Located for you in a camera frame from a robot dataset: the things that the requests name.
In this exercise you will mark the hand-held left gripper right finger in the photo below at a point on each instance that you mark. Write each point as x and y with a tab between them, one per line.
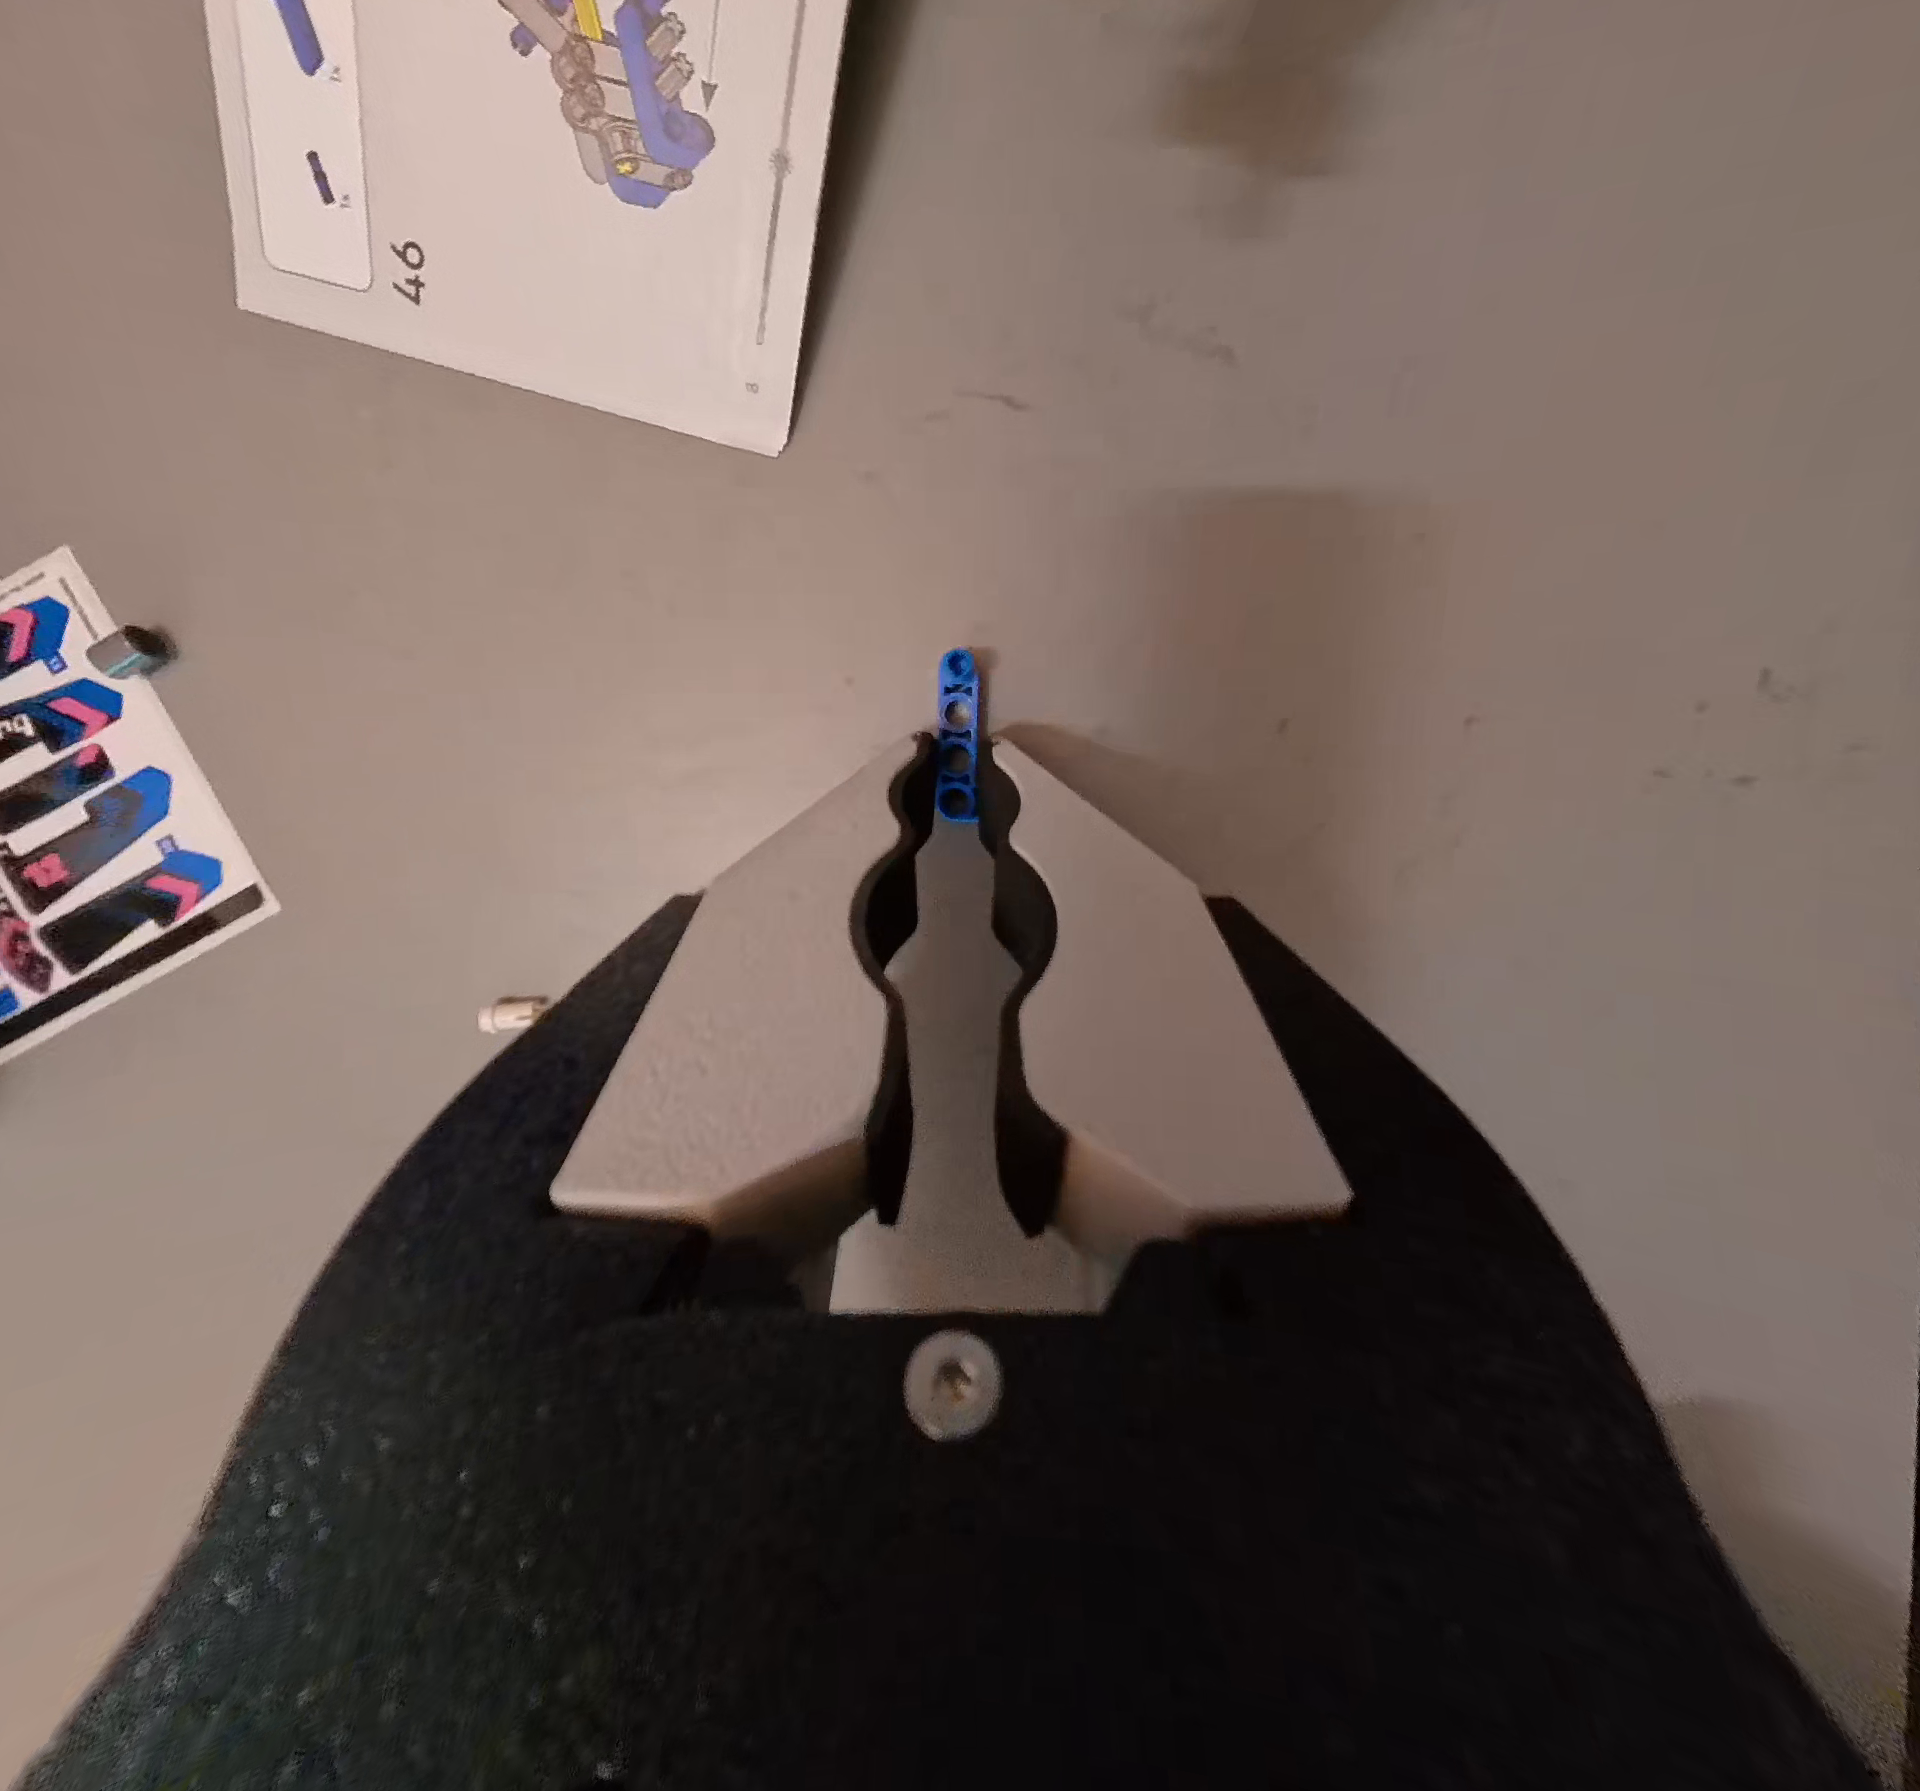
1171	1040

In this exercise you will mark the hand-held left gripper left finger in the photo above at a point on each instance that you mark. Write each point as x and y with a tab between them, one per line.
751	1040

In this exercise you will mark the blue lego beam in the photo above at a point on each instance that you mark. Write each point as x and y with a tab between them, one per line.
959	710

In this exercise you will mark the lego instruction booklet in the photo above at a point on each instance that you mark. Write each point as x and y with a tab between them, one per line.
495	263

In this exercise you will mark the white lego pin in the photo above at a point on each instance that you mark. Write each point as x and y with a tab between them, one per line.
510	1011

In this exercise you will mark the lego sticker sheet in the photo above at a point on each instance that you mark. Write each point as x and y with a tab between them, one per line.
121	833

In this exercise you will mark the small dark lego piece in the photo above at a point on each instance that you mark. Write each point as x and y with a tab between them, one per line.
130	648

